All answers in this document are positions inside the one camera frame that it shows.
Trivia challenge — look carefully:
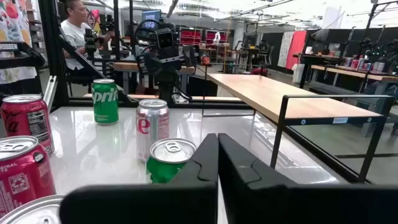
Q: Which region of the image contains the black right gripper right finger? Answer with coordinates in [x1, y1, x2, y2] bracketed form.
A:
[218, 133, 398, 224]

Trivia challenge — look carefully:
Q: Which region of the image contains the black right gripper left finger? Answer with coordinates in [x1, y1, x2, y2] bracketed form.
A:
[58, 133, 219, 224]

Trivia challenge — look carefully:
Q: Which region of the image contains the green Sprite can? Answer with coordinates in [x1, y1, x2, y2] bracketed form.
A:
[92, 78, 120, 125]
[146, 138, 198, 184]

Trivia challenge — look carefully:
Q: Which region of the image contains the silver Diet Coke can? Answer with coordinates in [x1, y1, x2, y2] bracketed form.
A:
[136, 98, 170, 163]

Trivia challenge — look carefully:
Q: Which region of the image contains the red Coke Zero can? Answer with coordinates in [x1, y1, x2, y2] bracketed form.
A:
[0, 195, 65, 224]
[0, 94, 55, 156]

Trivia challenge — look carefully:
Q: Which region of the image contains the red Star Wars Coca-Cola can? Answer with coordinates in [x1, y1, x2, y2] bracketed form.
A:
[0, 135, 57, 218]

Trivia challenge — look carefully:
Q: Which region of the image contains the black wooden-top shelf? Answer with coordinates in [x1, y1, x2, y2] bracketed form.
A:
[201, 63, 396, 184]

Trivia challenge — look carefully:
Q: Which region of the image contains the background wooden table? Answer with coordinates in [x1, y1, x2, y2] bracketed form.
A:
[113, 61, 197, 94]

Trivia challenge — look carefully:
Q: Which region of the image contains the red storage bin rack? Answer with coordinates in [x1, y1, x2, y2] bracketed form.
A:
[205, 30, 229, 45]
[179, 28, 203, 47]

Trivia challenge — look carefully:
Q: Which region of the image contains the background computer monitor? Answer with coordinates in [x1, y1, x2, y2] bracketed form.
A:
[141, 9, 162, 30]

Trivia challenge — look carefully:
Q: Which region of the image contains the person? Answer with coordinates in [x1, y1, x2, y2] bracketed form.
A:
[60, 0, 114, 72]

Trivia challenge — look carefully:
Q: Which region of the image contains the red floor object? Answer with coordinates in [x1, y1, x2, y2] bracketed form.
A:
[250, 67, 269, 77]

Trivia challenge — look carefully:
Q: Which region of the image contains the silver aluminium extrusion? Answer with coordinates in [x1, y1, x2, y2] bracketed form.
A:
[42, 75, 58, 112]

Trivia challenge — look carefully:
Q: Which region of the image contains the white patterned banner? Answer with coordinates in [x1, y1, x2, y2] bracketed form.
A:
[277, 30, 295, 68]

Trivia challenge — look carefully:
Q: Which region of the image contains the white waste bin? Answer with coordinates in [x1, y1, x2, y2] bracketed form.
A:
[291, 63, 306, 84]

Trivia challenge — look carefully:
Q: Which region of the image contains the long background wooden bench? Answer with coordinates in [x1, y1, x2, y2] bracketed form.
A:
[310, 63, 398, 94]

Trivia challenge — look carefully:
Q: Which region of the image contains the black background desk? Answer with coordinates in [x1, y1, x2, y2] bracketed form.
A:
[292, 52, 349, 90]

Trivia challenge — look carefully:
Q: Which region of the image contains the black Trossen labelled bar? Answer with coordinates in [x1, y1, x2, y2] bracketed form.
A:
[0, 41, 47, 70]

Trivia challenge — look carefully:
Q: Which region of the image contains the colourful printed banner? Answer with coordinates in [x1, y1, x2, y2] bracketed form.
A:
[0, 0, 38, 85]

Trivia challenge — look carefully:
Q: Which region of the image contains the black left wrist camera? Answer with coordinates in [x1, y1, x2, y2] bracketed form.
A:
[155, 28, 175, 50]

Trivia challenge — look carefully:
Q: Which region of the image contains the white arm base bracket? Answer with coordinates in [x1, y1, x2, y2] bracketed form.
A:
[172, 92, 191, 104]

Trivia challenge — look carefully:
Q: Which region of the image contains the black metal table frame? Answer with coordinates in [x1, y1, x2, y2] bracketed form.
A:
[37, 0, 371, 184]

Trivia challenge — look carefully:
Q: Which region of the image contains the red wall panel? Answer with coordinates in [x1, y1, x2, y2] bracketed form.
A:
[285, 30, 308, 71]

